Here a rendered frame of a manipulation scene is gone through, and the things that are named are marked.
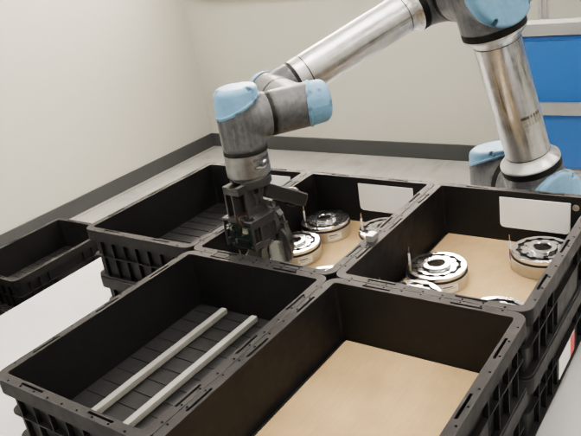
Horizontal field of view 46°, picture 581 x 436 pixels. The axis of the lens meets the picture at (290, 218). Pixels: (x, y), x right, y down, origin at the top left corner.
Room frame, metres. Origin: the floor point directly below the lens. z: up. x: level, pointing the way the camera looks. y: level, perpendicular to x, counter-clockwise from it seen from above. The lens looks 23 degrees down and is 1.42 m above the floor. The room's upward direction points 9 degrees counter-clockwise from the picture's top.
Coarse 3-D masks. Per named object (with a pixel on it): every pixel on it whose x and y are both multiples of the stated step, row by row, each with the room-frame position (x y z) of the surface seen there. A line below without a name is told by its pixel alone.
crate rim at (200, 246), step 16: (304, 176) 1.38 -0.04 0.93; (320, 176) 1.38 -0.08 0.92; (336, 176) 1.36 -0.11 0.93; (352, 176) 1.34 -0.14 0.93; (368, 176) 1.32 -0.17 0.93; (400, 208) 1.13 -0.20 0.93; (384, 224) 1.08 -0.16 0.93; (208, 240) 1.12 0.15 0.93; (240, 256) 1.04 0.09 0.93; (352, 256) 0.97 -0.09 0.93; (320, 272) 0.93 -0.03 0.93
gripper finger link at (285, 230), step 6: (282, 222) 1.07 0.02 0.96; (282, 228) 1.07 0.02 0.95; (288, 228) 1.07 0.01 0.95; (282, 234) 1.07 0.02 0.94; (288, 234) 1.07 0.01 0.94; (282, 240) 1.07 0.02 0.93; (288, 240) 1.06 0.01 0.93; (288, 246) 1.07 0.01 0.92; (288, 252) 1.07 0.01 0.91; (288, 258) 1.07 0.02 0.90
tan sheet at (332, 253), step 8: (352, 224) 1.32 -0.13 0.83; (360, 224) 1.31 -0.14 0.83; (352, 232) 1.28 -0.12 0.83; (344, 240) 1.24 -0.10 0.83; (352, 240) 1.24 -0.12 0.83; (328, 248) 1.22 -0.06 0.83; (336, 248) 1.21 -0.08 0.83; (344, 248) 1.21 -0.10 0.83; (352, 248) 1.20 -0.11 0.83; (328, 256) 1.19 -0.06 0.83; (336, 256) 1.18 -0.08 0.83; (312, 264) 1.16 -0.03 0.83; (320, 264) 1.16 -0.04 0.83; (328, 264) 1.15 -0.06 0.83
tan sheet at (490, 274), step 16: (448, 240) 1.17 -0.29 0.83; (464, 240) 1.16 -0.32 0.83; (480, 240) 1.15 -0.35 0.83; (496, 240) 1.14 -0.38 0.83; (464, 256) 1.10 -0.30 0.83; (480, 256) 1.09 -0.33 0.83; (496, 256) 1.08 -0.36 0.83; (480, 272) 1.03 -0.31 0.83; (496, 272) 1.02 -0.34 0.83; (512, 272) 1.01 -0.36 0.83; (464, 288) 0.98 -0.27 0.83; (480, 288) 0.98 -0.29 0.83; (496, 288) 0.97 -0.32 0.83; (512, 288) 0.96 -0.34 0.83; (528, 288) 0.95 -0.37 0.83
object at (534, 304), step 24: (432, 192) 1.18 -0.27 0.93; (504, 192) 1.13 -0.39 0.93; (528, 192) 1.11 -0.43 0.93; (552, 192) 1.09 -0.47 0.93; (408, 216) 1.09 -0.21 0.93; (576, 240) 0.91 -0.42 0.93; (552, 264) 0.85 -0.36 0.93; (408, 288) 0.84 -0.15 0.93; (552, 288) 0.81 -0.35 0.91; (528, 312) 0.74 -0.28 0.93
